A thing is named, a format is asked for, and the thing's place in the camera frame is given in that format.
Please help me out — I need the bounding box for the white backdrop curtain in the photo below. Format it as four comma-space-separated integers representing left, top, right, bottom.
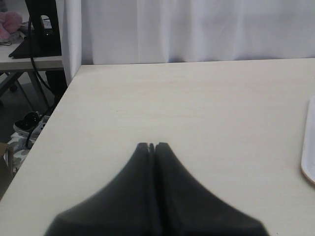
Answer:
57, 0, 315, 82

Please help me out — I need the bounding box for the pink plush toy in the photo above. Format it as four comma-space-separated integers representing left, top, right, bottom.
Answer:
0, 11, 23, 40

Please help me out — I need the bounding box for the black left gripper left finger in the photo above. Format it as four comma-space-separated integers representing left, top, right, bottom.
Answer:
46, 143, 154, 236

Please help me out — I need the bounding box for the black hanging cable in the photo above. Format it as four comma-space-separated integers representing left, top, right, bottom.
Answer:
26, 14, 59, 148

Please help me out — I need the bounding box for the white rectangular tray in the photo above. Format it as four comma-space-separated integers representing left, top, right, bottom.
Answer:
301, 96, 315, 184

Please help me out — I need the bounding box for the white side table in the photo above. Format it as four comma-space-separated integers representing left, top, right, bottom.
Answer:
0, 39, 63, 110

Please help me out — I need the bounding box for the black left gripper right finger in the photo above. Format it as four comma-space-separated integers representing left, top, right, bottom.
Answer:
154, 143, 269, 236

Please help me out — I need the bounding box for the black stand on side table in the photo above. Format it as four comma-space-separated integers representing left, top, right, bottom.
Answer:
9, 0, 62, 59

